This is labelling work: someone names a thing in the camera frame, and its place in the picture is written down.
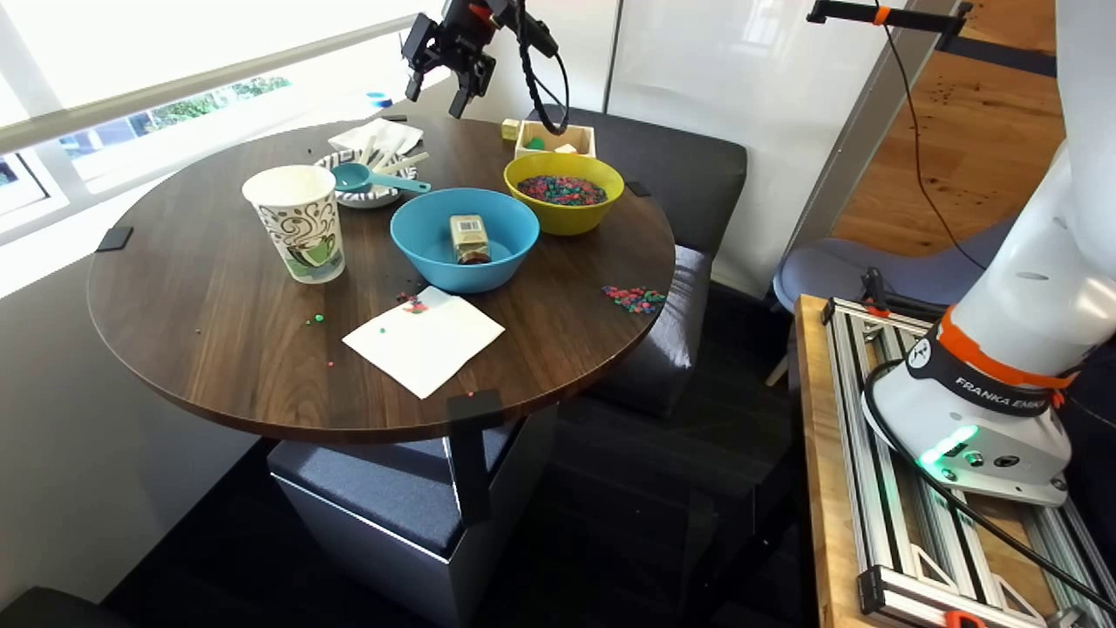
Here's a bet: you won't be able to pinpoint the small cream block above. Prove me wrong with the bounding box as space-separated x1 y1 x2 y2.
445 213 495 270

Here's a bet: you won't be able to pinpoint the thin black camera cable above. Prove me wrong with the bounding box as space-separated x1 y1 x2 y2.
881 23 985 274

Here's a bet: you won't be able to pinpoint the grey window rail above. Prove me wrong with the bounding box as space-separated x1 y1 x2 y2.
0 12 433 157

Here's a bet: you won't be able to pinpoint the black base cable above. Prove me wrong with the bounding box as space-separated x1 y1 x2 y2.
856 351 1116 621

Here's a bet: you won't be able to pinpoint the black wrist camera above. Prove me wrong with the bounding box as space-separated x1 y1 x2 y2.
501 0 562 58

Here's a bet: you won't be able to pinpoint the colourful beads pile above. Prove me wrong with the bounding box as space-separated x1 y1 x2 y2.
514 172 609 209

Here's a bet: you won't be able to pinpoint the aluminium profile frame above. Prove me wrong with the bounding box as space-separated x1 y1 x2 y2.
820 293 1116 628

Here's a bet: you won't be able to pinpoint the grey metal partition post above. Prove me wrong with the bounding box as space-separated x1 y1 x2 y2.
785 0 968 255

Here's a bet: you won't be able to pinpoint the blue grey chair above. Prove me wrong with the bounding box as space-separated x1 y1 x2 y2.
769 224 1014 318

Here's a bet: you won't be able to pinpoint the folded white napkin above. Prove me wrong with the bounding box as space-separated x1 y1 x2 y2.
326 116 430 169

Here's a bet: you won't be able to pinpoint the scattered colourful beads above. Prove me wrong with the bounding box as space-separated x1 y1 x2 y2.
598 280 668 321

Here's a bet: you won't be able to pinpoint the flat white paper sheet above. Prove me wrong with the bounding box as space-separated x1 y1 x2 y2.
337 286 509 406

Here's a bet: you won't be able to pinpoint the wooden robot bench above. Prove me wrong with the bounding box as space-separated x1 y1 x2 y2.
791 293 1116 628

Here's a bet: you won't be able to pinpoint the black table leg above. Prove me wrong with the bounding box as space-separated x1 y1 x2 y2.
445 416 497 526

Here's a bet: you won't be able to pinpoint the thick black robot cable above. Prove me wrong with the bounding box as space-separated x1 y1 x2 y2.
509 0 575 140

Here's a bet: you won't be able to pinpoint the yellow plastic bowl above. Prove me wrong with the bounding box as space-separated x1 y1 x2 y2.
497 151 626 241

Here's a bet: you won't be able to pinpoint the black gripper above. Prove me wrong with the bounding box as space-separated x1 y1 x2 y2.
397 0 509 121

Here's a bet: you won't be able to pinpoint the white spoon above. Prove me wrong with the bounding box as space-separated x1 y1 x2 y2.
375 151 433 179

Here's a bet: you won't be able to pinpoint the black tape patch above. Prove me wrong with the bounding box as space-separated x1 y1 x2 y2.
445 391 504 427
95 224 138 255

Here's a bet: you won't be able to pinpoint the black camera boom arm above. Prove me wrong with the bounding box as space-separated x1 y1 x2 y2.
805 0 1060 81

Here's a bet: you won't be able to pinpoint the small patterned bowl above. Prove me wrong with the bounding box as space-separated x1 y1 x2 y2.
315 148 409 213

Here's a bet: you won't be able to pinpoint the patterned white paper cup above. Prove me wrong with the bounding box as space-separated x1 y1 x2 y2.
241 164 347 290

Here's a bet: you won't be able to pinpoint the teal plastic scoop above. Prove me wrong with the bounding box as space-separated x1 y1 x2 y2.
326 159 434 199

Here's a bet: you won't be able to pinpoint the light wooden box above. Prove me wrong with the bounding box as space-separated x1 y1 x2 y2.
509 117 598 164

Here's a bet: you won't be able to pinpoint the blue plastic bowl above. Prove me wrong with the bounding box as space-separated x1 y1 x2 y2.
387 185 545 297

